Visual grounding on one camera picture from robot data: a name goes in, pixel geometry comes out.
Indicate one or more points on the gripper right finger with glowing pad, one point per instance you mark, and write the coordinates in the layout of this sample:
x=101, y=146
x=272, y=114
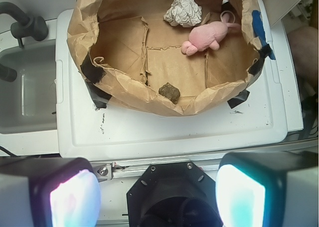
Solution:
x=268, y=189

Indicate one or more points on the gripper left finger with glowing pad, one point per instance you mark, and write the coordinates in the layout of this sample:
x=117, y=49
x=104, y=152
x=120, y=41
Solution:
x=48, y=192

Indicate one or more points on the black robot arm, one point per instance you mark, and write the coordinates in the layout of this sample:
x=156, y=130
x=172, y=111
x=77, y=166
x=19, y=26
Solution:
x=173, y=195

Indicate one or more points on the brown rock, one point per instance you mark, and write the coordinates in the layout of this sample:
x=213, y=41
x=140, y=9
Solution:
x=170, y=92

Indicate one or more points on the white plastic lid platform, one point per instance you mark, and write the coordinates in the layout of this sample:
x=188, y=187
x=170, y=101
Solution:
x=271, y=111

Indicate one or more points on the grey plastic bin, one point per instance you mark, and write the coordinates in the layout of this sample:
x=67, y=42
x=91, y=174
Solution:
x=28, y=104

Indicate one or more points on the pink plush toy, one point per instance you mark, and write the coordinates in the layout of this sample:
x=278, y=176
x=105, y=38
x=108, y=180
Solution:
x=209, y=35

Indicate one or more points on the black faucet-like pipe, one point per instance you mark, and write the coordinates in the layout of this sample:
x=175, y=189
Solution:
x=26, y=25

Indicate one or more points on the crumpled white paper ball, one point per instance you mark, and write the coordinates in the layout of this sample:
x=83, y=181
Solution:
x=186, y=13

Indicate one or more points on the aluminium rail with bracket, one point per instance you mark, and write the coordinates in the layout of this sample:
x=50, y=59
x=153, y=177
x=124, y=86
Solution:
x=208, y=161

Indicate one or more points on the brown paper bag enclosure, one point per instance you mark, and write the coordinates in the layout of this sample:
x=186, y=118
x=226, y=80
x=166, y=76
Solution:
x=127, y=51

